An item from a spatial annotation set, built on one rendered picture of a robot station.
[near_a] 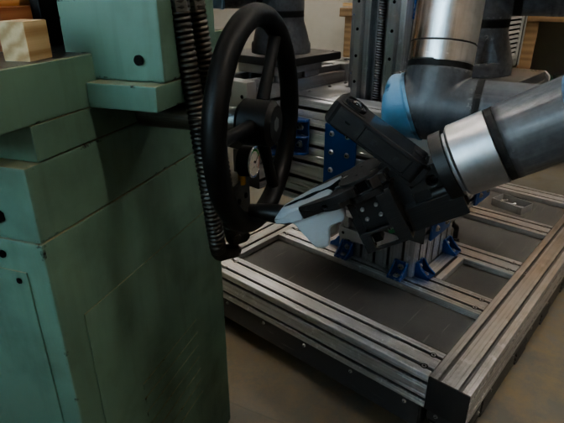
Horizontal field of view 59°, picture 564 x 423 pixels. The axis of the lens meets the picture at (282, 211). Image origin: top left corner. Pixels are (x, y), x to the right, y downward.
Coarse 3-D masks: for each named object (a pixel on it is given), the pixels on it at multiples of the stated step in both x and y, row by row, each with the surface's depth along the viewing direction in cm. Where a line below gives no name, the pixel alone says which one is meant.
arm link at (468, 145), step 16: (480, 112) 47; (448, 128) 48; (464, 128) 47; (480, 128) 46; (448, 144) 47; (464, 144) 46; (480, 144) 45; (448, 160) 47; (464, 160) 46; (480, 160) 46; (496, 160) 45; (464, 176) 47; (480, 176) 46; (496, 176) 46
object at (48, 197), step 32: (128, 128) 67; (160, 128) 75; (0, 160) 54; (64, 160) 56; (96, 160) 62; (128, 160) 68; (160, 160) 76; (0, 192) 54; (32, 192) 53; (64, 192) 57; (96, 192) 62; (0, 224) 56; (32, 224) 54; (64, 224) 58
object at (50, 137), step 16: (80, 112) 58; (96, 112) 60; (112, 112) 63; (128, 112) 67; (32, 128) 51; (48, 128) 53; (64, 128) 56; (80, 128) 58; (96, 128) 61; (112, 128) 64; (0, 144) 54; (16, 144) 53; (32, 144) 52; (48, 144) 54; (64, 144) 56; (80, 144) 59; (32, 160) 53
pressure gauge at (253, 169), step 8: (240, 152) 94; (248, 152) 94; (256, 152) 97; (240, 160) 94; (248, 160) 93; (240, 168) 95; (248, 168) 94; (256, 168) 98; (240, 176) 98; (248, 176) 96
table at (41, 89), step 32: (0, 64) 50; (32, 64) 51; (64, 64) 54; (0, 96) 47; (32, 96) 51; (64, 96) 55; (96, 96) 58; (128, 96) 57; (160, 96) 56; (0, 128) 48
